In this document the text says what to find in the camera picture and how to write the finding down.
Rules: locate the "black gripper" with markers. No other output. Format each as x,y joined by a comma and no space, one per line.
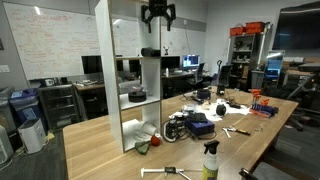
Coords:
157,7

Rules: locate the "white open shelf unit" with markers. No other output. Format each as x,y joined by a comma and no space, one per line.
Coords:
106,66

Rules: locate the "small black figurine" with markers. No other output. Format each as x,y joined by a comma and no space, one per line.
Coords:
165,51

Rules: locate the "black computer monitor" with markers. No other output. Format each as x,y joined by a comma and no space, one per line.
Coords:
170,62
134,65
91,64

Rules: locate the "lit computer monitor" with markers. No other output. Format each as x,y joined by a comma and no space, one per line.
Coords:
190,61

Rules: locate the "black mesh office chair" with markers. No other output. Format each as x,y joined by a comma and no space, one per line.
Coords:
199,71

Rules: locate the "grey office chair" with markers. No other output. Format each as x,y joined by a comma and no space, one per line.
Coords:
128,86

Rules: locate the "small orange storage box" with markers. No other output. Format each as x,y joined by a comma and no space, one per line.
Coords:
237,31

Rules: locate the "black round device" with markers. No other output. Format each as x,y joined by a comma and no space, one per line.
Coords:
137,96

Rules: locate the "black bag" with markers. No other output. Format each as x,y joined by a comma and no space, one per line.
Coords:
204,94

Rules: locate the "large orange storage box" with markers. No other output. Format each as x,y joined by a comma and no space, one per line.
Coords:
255,27

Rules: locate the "black cylinder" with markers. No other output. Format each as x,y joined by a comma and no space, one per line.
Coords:
220,90

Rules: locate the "metal storage rack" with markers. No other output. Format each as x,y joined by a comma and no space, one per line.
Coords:
246,60

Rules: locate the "wooden office desk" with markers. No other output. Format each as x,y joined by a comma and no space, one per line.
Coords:
88,87

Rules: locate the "black fabric pouch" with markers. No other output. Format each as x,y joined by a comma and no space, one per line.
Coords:
197,117

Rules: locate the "white paper sheet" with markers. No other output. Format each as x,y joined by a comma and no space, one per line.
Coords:
208,113

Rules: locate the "white plastic cup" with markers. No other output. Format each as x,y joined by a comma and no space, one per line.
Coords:
149,128

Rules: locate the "black round speaker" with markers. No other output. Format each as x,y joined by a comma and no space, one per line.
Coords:
221,110

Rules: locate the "blue cardboard box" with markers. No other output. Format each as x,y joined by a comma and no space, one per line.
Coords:
200,127

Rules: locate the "red ball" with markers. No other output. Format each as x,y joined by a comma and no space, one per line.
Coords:
155,140

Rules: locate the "blue lit screen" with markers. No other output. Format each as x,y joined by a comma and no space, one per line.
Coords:
274,68

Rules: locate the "grey drawer cabinet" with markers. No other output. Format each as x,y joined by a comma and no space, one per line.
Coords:
58,106

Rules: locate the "large black television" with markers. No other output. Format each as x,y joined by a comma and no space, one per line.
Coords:
296,26

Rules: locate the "silver digital caliper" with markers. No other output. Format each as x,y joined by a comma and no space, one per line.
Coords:
156,170

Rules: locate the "white yellow spray bottle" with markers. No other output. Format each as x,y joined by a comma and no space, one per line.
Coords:
210,163

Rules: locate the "blue recycling bin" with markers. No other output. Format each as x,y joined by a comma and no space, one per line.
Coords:
26,108

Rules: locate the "black tripod stand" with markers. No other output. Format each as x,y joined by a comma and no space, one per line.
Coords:
305,90

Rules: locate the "white air purifier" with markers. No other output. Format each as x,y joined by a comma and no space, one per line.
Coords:
32,136

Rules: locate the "grey trash bin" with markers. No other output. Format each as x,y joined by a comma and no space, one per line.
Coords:
6,110

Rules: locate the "white round appliance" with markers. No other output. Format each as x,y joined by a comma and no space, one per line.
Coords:
5,146

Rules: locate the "large wall whiteboard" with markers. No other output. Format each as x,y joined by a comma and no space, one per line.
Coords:
50,43

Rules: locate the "white wall plate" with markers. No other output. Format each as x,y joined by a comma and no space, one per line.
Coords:
4,68

